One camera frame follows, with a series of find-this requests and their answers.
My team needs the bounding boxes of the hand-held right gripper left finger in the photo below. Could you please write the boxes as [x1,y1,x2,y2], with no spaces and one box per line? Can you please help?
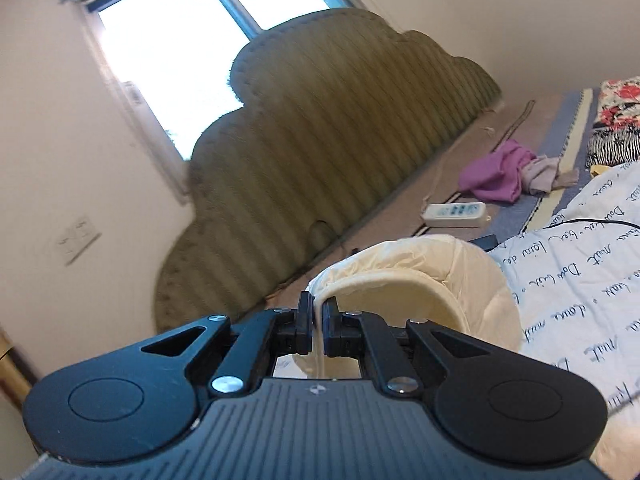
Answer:
[136,290,317,397]

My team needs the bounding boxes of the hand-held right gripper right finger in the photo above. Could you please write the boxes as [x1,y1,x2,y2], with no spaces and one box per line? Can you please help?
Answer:
[322,296,489,396]

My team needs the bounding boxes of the cream puffer jacket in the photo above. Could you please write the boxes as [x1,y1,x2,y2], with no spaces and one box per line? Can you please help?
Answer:
[272,236,526,382]

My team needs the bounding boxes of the white power strip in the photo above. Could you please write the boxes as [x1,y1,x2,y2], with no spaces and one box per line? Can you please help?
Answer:
[420,201,492,229]

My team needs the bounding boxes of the green upholstered headboard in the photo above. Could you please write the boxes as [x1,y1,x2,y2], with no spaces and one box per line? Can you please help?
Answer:
[153,7,503,335]

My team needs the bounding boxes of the purple cloth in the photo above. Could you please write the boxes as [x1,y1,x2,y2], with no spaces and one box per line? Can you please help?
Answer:
[458,139,539,205]

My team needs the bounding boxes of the white script-printed quilt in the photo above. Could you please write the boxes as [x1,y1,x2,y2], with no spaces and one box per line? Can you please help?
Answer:
[486,160,640,413]

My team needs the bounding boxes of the beige pink cloth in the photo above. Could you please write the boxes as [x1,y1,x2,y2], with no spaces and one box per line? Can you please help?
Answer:
[522,155,581,196]

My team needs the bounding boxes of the wooden furniture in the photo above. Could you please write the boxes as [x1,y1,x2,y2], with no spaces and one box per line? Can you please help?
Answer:
[0,329,42,413]

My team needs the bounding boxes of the blue-grey striped mat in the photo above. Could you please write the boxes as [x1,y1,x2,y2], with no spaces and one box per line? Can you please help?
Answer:
[477,87,602,242]

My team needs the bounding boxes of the window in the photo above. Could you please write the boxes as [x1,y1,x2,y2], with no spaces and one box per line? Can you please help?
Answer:
[70,0,362,162]

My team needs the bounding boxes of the floral printed cloth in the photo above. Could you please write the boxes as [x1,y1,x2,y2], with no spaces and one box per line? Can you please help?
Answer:
[585,76,640,169]

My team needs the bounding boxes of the white wall socket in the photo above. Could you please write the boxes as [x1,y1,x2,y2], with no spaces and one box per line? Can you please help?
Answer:
[55,229,85,267]
[74,215,103,250]

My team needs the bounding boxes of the black cable on quilt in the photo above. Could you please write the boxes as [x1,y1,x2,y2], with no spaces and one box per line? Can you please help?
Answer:
[547,211,640,228]

